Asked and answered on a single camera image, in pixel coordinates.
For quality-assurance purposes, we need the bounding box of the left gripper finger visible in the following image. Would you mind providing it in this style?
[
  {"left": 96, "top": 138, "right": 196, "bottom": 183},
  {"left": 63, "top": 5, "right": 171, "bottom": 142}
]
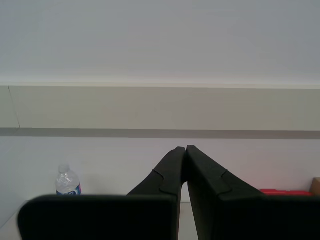
[
  {"left": 16, "top": 146, "right": 187, "bottom": 240},
  {"left": 185, "top": 144, "right": 320, "bottom": 240}
]

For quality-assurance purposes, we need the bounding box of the red knit work glove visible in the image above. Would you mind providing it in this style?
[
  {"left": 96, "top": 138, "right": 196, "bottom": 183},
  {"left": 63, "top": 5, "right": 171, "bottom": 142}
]
[{"left": 259, "top": 188, "right": 313, "bottom": 197}]

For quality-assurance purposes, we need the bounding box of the clear plastic water bottle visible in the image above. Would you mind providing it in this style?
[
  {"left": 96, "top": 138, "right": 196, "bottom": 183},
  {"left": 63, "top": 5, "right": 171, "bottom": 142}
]
[{"left": 55, "top": 163, "right": 83, "bottom": 196}]

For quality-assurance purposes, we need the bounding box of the brown cardboard box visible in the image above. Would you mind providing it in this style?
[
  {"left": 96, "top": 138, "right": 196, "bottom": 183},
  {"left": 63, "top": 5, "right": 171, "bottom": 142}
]
[{"left": 310, "top": 177, "right": 320, "bottom": 197}]

